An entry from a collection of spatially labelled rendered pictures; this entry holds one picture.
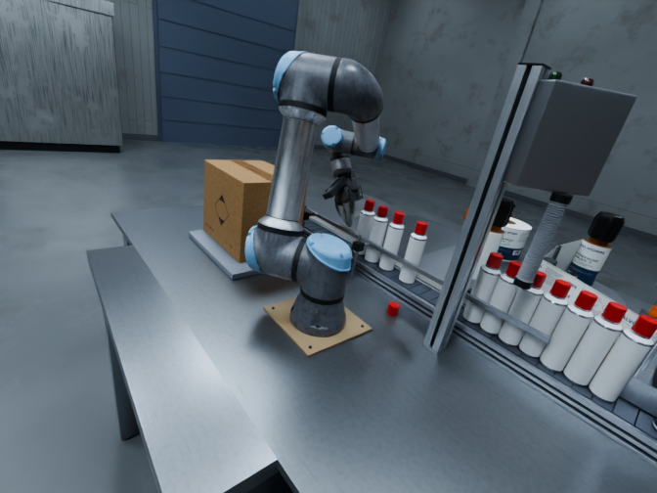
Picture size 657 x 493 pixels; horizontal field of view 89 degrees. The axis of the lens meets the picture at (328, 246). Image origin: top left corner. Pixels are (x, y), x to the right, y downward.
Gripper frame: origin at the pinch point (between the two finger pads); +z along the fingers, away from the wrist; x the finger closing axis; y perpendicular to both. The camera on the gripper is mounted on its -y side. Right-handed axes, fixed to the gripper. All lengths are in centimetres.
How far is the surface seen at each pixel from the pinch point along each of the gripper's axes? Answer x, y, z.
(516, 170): -66, -18, -2
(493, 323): -49, -2, 34
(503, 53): 181, 739, -326
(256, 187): -1.1, -36.4, -15.3
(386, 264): -16.5, -1.7, 16.4
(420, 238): -31.5, -1.5, 9.2
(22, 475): 78, -105, 67
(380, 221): -17.6, -2.0, 1.7
